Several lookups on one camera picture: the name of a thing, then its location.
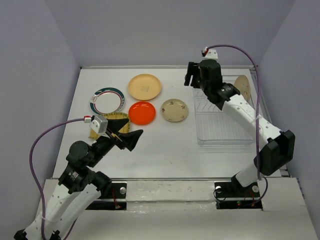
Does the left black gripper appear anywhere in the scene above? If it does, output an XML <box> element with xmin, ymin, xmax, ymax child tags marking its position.
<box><xmin>88</xmin><ymin>117</ymin><xmax>145</xmax><ymax>166</ymax></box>

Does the yellow green woven plate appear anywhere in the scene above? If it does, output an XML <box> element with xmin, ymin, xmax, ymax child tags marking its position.
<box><xmin>87</xmin><ymin>112</ymin><xmax>133</xmax><ymax>140</ymax></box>

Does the orange round plate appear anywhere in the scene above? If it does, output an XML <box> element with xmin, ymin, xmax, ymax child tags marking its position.
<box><xmin>128</xmin><ymin>101</ymin><xmax>156</xmax><ymax>125</ymax></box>

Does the white plate green rim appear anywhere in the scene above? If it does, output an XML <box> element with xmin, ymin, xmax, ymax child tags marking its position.
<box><xmin>89</xmin><ymin>87</ymin><xmax>125</xmax><ymax>115</ymax></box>

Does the small beige patterned plate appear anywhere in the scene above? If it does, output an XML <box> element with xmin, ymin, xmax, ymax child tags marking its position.
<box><xmin>160</xmin><ymin>98</ymin><xmax>189</xmax><ymax>123</ymax></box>

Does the beige bird pattern plate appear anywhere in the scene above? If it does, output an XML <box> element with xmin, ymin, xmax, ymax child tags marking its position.
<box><xmin>233</xmin><ymin>75</ymin><xmax>251</xmax><ymax>102</ymax></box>

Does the plain beige round plate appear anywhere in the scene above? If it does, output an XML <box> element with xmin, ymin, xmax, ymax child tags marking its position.
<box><xmin>128</xmin><ymin>74</ymin><xmax>162</xmax><ymax>101</ymax></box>

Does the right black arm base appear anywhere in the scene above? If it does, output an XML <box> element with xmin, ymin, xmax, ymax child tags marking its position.
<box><xmin>213</xmin><ymin>177</ymin><xmax>263</xmax><ymax>210</ymax></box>

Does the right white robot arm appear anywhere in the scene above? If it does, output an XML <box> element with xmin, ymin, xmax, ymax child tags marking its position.
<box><xmin>184</xmin><ymin>59</ymin><xmax>296</xmax><ymax>196</ymax></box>

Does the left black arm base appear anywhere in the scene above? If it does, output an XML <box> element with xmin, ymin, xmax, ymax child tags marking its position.
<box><xmin>86</xmin><ymin>181</ymin><xmax>127</xmax><ymax>211</ymax></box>

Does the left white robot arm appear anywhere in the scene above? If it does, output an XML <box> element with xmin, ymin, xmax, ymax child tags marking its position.
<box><xmin>14</xmin><ymin>115</ymin><xmax>144</xmax><ymax>240</ymax></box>

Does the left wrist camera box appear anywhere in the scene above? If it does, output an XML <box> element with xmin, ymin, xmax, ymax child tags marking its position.
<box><xmin>89</xmin><ymin>115</ymin><xmax>108</xmax><ymax>135</ymax></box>

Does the white wire dish rack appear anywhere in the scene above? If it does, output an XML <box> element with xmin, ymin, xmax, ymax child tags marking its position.
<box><xmin>192</xmin><ymin>75</ymin><xmax>257</xmax><ymax>146</ymax></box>

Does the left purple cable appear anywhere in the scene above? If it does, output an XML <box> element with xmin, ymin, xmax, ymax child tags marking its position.
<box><xmin>29</xmin><ymin>115</ymin><xmax>92</xmax><ymax>240</ymax></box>

